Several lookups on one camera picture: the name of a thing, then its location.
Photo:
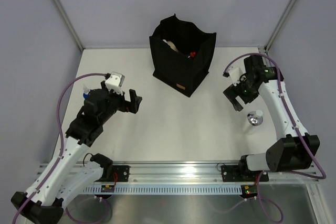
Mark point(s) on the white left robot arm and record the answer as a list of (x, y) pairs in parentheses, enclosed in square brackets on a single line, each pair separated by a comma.
[(48, 197)]

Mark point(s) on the white slotted cable duct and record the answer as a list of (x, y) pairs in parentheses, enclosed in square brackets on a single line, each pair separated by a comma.
[(123, 189)]

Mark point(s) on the aluminium frame post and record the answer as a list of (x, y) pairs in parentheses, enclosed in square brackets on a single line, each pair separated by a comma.
[(68, 24), (281, 22)]

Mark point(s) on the aluminium frame post right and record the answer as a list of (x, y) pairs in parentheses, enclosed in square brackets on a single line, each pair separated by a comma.
[(281, 22)]

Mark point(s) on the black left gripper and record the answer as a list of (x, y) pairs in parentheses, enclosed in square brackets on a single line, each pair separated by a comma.
[(134, 99)]

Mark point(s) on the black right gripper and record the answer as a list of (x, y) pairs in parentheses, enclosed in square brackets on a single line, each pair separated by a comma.
[(231, 94)]

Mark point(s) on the white bottle chrome cap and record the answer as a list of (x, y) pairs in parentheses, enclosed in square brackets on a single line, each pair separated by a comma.
[(254, 120)]

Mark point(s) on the orange bottle blue cap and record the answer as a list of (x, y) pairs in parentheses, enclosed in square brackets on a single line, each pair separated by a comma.
[(86, 91)]

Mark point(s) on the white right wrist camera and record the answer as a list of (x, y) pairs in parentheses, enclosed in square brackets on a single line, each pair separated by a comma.
[(234, 74)]

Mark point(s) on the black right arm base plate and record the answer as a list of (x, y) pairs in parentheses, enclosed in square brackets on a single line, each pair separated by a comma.
[(232, 173)]

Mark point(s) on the aluminium frame post left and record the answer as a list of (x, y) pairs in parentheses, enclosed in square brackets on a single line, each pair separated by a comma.
[(68, 24)]

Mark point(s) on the red tall bottle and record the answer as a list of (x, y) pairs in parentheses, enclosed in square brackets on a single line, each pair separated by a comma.
[(192, 55)]

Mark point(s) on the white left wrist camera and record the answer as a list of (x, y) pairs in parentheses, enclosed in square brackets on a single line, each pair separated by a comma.
[(114, 83)]

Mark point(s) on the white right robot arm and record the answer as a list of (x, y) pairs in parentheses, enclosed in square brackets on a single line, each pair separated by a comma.
[(294, 149)]

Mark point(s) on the cream bottle white pump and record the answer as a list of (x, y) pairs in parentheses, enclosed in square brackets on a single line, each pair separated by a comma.
[(171, 45)]

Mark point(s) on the aluminium rail front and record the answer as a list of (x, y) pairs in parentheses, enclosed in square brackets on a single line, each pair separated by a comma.
[(198, 173)]

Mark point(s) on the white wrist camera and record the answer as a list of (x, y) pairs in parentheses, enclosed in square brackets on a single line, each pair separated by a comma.
[(114, 83), (234, 74)]

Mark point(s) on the black canvas bag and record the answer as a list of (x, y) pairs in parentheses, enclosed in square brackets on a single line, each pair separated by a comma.
[(175, 68)]

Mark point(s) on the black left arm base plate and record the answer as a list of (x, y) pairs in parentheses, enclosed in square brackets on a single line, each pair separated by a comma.
[(120, 172)]

